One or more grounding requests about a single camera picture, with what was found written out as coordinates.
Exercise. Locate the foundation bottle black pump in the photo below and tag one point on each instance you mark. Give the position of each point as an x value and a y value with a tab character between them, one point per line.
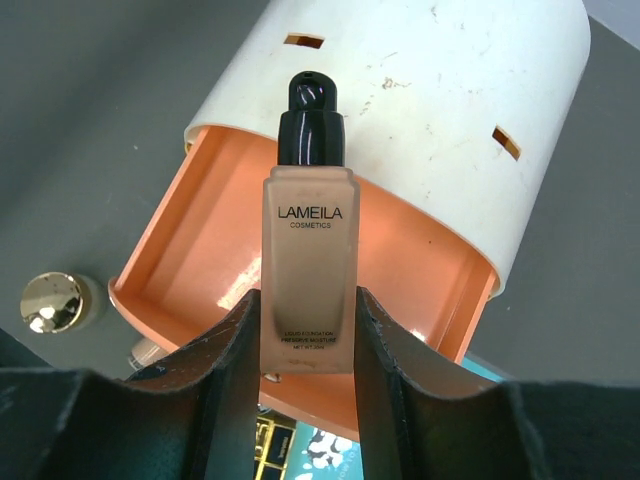
310	232

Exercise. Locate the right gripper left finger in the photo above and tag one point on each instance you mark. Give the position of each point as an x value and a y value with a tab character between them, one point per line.
190	415

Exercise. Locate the teal plastic package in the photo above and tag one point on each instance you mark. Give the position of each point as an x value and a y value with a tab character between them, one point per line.
319	454

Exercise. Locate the orange top drawer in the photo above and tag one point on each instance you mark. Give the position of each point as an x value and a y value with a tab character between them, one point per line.
200	253

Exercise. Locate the white drawer organizer shell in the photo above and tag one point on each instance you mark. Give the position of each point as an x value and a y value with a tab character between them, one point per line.
453	106

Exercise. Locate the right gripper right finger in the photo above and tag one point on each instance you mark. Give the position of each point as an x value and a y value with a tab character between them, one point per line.
421	416

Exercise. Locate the round gold compact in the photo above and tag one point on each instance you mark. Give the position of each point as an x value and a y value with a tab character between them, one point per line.
59	302

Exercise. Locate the gold black eyeshadow palette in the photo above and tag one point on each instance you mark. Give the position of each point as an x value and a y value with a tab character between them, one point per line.
275	434

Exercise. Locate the peach concealer tube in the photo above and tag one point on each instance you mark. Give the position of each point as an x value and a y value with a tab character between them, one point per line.
144	353

